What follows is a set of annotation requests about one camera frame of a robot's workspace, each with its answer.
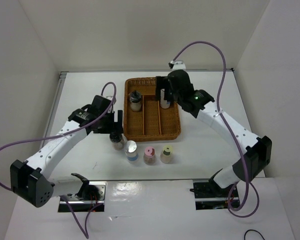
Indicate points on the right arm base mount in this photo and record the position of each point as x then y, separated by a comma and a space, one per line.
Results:
207, 197

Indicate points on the black-capped brown spice bottle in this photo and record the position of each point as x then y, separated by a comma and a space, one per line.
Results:
117, 140

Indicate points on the silver-capped blue-label bottle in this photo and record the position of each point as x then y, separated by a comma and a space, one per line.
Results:
131, 151

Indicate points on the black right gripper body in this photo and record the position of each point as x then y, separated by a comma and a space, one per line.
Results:
176, 97

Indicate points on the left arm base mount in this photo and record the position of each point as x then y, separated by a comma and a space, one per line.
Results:
91, 198

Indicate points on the brown wicker divided tray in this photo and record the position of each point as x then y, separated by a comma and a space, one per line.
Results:
151, 122

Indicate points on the pink-capped spice bottle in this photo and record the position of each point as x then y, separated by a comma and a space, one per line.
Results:
149, 156

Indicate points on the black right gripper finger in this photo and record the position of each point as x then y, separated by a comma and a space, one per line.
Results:
161, 83
168, 94

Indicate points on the aluminium table edge rail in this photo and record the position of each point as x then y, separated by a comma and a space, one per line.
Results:
55, 122

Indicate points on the silver-capped white spice bottle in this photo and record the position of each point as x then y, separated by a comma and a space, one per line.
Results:
164, 104

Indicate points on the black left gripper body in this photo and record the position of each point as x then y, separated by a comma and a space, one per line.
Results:
106, 125

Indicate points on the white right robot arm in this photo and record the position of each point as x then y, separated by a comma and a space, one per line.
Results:
254, 151

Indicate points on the black-capped white spice bottle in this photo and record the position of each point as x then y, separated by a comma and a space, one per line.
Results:
135, 99

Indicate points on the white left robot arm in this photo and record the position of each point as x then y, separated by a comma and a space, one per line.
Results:
31, 179

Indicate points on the yellow-capped spice bottle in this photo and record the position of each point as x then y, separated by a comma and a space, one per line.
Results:
166, 155

